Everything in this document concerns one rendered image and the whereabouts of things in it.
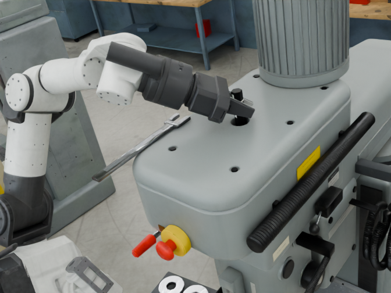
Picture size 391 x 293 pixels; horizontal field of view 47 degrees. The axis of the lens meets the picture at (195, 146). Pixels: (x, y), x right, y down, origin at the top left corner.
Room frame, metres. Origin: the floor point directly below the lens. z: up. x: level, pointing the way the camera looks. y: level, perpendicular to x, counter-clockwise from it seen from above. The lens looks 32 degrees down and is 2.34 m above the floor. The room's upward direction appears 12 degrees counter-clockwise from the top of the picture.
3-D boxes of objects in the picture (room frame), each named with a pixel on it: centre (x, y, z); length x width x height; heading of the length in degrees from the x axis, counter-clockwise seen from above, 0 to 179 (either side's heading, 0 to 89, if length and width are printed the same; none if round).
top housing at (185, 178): (0.79, -0.11, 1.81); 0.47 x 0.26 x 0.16; 133
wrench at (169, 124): (0.76, 0.10, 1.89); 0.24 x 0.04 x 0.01; 134
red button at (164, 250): (0.61, 0.09, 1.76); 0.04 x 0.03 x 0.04; 43
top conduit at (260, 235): (0.70, -0.22, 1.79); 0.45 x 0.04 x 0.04; 133
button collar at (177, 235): (0.62, 0.07, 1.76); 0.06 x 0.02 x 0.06; 43
